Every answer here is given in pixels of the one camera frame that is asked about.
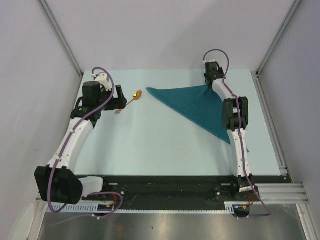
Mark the left aluminium corner post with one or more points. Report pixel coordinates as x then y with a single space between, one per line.
53 23

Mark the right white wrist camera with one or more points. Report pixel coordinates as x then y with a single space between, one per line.
209 61

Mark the aluminium corner post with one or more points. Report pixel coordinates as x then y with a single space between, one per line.
279 35
53 23

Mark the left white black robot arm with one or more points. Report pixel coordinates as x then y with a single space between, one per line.
57 181

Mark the gold spoon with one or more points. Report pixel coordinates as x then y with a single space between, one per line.
136 96

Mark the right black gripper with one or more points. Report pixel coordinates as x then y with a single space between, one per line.
220 71

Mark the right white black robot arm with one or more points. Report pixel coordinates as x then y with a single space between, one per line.
235 119

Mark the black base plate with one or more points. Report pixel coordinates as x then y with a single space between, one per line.
172 193

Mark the teal satin napkin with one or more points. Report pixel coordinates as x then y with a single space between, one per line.
199 104

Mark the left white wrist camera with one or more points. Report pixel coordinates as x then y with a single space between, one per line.
103 79

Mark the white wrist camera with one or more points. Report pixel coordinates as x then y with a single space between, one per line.
209 61
103 79

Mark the right aluminium corner post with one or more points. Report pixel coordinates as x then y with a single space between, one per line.
279 35

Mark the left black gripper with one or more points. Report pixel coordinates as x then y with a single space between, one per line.
118 103

